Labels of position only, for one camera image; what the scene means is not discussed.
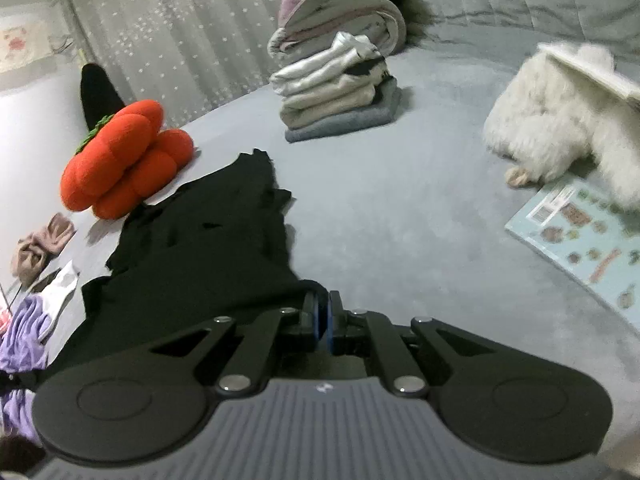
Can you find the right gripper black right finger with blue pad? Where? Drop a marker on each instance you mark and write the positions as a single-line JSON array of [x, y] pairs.
[[418, 359]]

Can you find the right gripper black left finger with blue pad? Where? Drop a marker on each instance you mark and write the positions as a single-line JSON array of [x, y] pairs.
[[231, 355]]

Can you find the black shirt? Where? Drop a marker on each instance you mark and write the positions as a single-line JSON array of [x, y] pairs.
[[217, 246]]

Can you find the white small garment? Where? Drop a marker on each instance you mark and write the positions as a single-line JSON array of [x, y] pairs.
[[53, 299]]

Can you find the light blue picture book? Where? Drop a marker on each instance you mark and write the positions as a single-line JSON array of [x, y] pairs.
[[588, 236]]

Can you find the purple crumpled garment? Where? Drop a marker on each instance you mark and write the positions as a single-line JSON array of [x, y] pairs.
[[23, 350]]

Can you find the orange pumpkin plush cushion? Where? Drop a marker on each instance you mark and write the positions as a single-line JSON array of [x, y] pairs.
[[125, 159]]

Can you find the beige crumpled small cloth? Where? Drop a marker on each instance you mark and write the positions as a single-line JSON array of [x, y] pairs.
[[33, 252]]

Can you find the grey folded garment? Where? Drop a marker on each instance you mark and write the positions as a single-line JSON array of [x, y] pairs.
[[380, 112]]

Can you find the white fluffy plush toy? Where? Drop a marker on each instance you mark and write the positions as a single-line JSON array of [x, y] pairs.
[[550, 115]]

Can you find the white folded garment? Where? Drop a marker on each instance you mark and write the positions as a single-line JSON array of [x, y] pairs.
[[345, 51]]

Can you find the grey dotted curtain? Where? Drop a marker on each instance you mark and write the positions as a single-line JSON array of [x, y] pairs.
[[190, 55]]

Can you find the folded quilt pile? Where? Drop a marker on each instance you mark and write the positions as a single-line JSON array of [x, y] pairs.
[[380, 20]]

